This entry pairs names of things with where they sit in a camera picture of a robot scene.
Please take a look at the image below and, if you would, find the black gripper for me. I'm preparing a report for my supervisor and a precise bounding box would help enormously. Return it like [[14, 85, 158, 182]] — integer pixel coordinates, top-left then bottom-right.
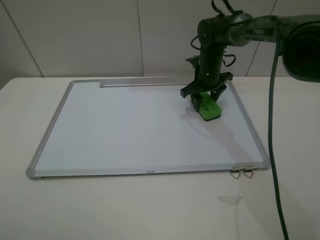
[[180, 72, 233, 113]]

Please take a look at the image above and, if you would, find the green whiteboard eraser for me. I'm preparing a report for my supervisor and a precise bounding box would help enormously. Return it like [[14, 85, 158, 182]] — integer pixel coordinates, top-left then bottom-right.
[[198, 92, 222, 122]]

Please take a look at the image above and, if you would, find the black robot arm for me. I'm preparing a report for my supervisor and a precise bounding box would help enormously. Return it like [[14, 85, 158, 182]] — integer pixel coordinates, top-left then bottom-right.
[[180, 1, 320, 111]]

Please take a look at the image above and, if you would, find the aluminium framed whiteboard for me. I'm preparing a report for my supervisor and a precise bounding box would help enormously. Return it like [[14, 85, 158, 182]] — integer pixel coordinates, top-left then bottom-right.
[[25, 77, 270, 179]]

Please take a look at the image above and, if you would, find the left metal hanging clip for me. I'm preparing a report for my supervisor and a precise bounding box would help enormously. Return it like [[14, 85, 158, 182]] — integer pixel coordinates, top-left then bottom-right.
[[230, 166, 241, 180]]

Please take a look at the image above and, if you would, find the metal hanging clip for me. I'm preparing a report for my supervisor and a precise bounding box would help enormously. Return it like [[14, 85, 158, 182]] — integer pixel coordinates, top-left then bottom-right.
[[243, 166, 255, 179], [230, 166, 241, 180]]

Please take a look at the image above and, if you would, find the right metal hanging clip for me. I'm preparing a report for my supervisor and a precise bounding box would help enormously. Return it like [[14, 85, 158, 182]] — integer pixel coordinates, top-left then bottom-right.
[[243, 166, 255, 179]]

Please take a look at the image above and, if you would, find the clear tape piece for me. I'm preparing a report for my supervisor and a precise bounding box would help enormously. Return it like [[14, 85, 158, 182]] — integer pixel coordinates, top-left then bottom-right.
[[217, 195, 243, 206]]

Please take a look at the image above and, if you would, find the thick dark green cable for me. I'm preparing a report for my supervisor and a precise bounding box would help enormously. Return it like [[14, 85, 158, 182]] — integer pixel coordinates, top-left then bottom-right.
[[267, 14, 291, 240]]

